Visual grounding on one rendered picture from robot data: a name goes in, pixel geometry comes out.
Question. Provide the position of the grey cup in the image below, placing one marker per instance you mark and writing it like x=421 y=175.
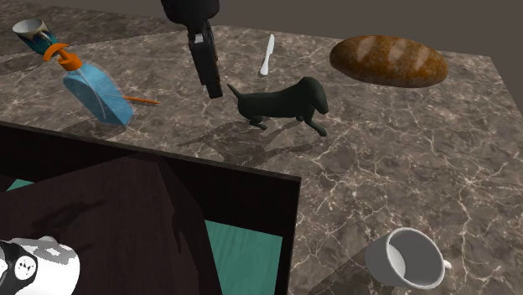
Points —
x=378 y=261

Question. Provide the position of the white knife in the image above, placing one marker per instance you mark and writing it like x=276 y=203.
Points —
x=267 y=55

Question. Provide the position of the teal and white mug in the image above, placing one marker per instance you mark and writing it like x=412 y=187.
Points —
x=34 y=39

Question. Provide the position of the thin orange stick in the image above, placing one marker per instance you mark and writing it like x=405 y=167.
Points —
x=143 y=100

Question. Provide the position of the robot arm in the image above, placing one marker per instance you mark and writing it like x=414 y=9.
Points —
x=49 y=271

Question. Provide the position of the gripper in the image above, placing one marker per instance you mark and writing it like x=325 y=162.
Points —
x=190 y=11

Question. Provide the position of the brown bread loaf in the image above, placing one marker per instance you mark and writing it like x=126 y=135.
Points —
x=388 y=61

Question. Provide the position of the black dog figure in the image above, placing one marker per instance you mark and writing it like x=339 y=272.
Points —
x=282 y=102

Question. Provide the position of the blue soap bottle orange pump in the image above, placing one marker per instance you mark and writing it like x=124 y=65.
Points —
x=98 y=92

